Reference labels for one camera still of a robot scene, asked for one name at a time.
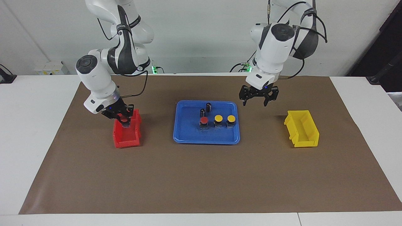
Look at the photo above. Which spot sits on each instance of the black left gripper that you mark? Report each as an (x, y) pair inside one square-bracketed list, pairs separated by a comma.
[(259, 92)]

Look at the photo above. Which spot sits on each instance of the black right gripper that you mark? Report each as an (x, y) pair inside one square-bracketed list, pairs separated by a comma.
[(116, 108)]

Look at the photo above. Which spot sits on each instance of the red push button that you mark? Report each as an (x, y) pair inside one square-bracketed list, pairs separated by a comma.
[(204, 120), (124, 120)]

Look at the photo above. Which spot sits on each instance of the yellow push button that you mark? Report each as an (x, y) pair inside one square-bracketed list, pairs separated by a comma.
[(231, 118), (218, 118)]

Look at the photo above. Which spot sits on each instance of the red plastic bin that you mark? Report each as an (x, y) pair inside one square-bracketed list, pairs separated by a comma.
[(127, 142)]

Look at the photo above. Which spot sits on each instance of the black cylindrical capacitor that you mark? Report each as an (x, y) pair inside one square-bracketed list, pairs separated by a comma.
[(209, 107), (202, 113)]

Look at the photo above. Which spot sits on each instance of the yellow plastic bin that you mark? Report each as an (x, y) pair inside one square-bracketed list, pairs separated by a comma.
[(306, 143)]

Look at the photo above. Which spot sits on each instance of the blue plastic tray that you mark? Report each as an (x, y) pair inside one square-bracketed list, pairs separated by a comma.
[(191, 135)]

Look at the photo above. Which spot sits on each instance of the brown paper mat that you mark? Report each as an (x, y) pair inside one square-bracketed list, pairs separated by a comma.
[(201, 175)]

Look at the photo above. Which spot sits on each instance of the black stand equipment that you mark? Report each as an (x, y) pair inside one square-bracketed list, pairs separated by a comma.
[(386, 56)]

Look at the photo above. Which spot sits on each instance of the white wall socket strip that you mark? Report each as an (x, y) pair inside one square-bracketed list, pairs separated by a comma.
[(50, 67)]

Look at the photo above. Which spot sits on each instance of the black table mount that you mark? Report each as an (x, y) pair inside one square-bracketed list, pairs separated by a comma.
[(6, 78)]

